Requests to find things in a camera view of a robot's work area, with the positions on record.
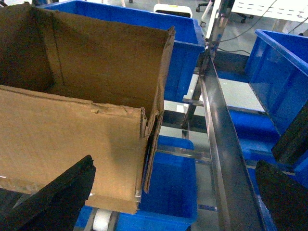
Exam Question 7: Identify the white roller wheel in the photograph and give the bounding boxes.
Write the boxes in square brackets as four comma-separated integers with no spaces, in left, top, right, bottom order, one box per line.
[93,209,112,231]

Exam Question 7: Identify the blue plastic bin behind box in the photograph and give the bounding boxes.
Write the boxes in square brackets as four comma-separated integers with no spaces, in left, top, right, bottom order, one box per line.
[42,0,205,103]

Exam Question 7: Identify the blue plastic bin lower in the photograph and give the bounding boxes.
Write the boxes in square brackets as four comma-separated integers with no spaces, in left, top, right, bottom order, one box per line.
[74,135,198,231]

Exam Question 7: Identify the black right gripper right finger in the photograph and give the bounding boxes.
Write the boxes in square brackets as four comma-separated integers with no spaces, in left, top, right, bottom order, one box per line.
[256,160,308,231]

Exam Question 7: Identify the brown cardboard box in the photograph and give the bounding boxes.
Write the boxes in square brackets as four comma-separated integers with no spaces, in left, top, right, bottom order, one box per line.
[0,3,175,214]

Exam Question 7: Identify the stainless steel shelf rack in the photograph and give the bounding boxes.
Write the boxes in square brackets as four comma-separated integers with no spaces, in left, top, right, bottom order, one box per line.
[84,0,308,231]

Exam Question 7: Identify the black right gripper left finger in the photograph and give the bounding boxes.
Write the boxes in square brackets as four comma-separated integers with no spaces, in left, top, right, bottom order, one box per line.
[0,155,96,231]

